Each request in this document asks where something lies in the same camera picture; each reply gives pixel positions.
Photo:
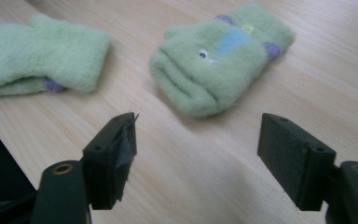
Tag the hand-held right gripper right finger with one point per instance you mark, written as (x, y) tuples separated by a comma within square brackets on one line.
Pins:
[(295, 158)]

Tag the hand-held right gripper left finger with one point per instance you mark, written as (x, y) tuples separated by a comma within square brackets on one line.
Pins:
[(107, 161)]

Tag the green fleece mitten with face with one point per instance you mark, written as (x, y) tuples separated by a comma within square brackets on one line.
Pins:
[(217, 59)]

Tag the plain green fleece mitten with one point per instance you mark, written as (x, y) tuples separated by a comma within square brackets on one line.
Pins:
[(40, 56)]

